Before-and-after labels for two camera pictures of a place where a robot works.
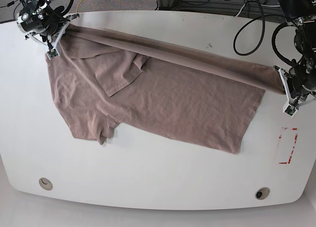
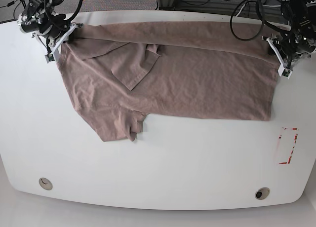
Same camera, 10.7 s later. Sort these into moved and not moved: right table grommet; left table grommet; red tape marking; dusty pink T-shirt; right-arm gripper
Moved: right-arm gripper; dusty pink T-shirt
Not moved: red tape marking; left table grommet; right table grommet
